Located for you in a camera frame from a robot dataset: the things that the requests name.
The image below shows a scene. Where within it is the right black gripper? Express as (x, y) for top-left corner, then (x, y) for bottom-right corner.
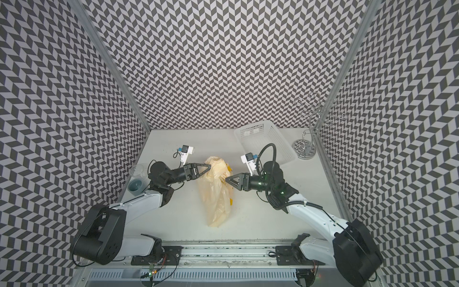
(225, 172), (274, 193)

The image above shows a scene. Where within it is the small green circuit board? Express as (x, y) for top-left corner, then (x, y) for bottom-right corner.
(146, 264), (162, 278)

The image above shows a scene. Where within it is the white plastic basket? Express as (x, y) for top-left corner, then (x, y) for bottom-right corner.
(234, 120), (297, 165)

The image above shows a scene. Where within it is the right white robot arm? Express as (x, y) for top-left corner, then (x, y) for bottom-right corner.
(225, 161), (383, 287)

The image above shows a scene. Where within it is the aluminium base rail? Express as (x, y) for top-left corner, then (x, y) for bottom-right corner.
(70, 242), (351, 287)

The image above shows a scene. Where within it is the banana print plastic bag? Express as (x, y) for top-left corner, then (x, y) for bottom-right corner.
(197, 156), (234, 227)

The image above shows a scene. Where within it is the clear glass with teal base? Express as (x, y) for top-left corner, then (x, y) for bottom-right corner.
(127, 164), (148, 196)

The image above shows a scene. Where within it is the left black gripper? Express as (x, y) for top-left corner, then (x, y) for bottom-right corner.
(165, 163), (212, 186)

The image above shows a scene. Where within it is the metal wire rack stand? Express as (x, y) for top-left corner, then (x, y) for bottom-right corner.
(292, 94), (347, 160)

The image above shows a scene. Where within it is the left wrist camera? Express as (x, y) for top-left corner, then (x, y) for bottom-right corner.
(178, 145), (194, 165)

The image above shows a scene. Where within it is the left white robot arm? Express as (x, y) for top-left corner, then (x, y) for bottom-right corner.
(70, 161), (211, 265)

